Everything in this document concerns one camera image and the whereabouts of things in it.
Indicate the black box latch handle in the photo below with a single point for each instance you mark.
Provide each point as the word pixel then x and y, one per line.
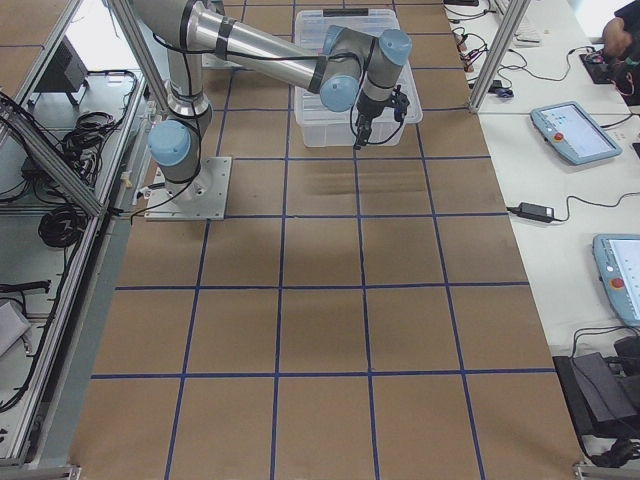
pixel 345 12

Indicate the person at desk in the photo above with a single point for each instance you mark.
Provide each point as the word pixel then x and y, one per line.
pixel 621 51

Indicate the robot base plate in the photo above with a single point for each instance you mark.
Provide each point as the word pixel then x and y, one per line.
pixel 204 199

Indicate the teach pendant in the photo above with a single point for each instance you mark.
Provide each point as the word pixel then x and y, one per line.
pixel 573 133
pixel 617 261

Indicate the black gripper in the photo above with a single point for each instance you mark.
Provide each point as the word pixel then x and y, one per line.
pixel 368 108

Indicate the teach pendant upper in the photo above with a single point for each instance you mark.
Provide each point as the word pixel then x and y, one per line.
pixel 573 133

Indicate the teach pendant lower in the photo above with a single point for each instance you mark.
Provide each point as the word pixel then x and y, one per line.
pixel 617 261

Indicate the black equipment box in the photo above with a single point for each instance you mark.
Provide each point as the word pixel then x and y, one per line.
pixel 66 73

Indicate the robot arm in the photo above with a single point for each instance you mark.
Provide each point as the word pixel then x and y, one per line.
pixel 354 72

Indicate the aluminium frame rail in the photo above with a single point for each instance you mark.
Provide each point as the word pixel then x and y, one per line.
pixel 50 158

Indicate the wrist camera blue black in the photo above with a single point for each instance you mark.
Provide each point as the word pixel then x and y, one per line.
pixel 399 102

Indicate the aluminium frame post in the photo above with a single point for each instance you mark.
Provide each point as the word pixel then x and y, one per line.
pixel 510 22

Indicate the black laptop power brick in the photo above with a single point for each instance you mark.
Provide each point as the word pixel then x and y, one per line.
pixel 534 212

